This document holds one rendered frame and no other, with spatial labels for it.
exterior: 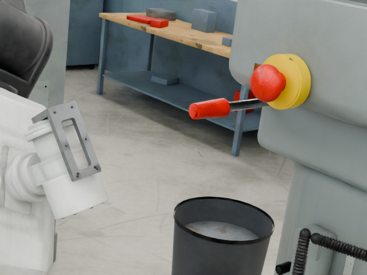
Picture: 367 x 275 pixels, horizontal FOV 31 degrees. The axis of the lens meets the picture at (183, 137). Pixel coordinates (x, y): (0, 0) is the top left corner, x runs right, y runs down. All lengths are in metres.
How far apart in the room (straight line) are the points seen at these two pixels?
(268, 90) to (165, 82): 6.43
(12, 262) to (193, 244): 2.22
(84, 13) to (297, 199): 7.42
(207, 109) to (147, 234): 3.52
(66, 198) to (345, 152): 0.33
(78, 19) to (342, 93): 7.58
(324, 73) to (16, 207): 0.40
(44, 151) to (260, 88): 0.25
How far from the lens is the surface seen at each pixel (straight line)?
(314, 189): 0.91
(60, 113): 0.76
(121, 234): 4.27
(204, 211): 3.36
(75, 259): 3.95
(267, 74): 0.71
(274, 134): 0.90
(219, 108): 0.81
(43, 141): 0.78
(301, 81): 0.72
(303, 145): 0.87
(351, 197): 0.88
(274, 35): 0.76
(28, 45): 0.94
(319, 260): 0.89
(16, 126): 0.87
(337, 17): 0.71
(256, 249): 3.03
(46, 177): 0.79
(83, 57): 8.37
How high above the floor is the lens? 1.91
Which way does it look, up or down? 18 degrees down
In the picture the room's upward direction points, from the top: 7 degrees clockwise
